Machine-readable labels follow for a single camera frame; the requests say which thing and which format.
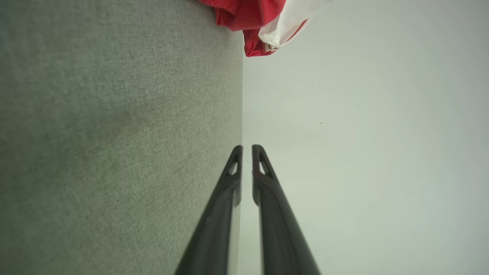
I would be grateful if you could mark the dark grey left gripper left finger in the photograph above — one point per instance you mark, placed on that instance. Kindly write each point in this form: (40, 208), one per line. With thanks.
(219, 221)

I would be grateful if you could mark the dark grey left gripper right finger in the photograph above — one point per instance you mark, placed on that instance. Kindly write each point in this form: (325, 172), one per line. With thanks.
(279, 229)

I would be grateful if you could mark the red white-striped basketball shorts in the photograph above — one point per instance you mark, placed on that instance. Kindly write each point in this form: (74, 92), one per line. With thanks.
(248, 15)

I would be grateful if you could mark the grey fabric panel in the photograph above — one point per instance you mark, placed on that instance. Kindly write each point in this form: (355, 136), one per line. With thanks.
(114, 133)

